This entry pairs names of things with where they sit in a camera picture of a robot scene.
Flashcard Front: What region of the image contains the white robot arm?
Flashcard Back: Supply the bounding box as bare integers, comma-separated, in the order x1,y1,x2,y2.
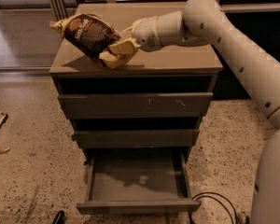
99,0,280,224

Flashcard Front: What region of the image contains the grey middle drawer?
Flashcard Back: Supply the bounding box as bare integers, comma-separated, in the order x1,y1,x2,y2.
74,129,199,149

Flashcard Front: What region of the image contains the grey drawer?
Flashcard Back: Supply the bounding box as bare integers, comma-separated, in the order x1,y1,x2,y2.
58,92,213,119
74,129,199,149
77,148,201,215

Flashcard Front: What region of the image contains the black object bottom edge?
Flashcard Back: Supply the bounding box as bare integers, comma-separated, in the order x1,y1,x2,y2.
52,210,65,224

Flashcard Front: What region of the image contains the metal window frame post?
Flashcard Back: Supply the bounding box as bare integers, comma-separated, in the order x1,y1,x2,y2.
49,0,68,21

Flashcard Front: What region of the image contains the black cable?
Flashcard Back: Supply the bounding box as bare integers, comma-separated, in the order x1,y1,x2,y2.
188,191,239,224

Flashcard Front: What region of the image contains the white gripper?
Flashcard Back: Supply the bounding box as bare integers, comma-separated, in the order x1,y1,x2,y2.
99,16,162,69

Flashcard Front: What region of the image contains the grey drawer cabinet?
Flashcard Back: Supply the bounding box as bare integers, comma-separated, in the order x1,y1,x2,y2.
49,1,224,165

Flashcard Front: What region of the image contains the grey power strip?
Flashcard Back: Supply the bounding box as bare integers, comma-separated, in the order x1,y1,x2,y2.
237,212,250,224

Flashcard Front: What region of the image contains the brown chip bag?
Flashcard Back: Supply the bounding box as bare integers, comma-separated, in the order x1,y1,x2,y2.
49,13,121,67

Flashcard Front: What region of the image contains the grey top drawer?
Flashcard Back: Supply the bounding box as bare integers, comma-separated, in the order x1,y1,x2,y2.
58,92,213,119

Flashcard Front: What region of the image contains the grey bottom drawer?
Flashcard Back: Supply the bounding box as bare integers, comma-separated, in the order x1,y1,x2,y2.
77,148,201,215

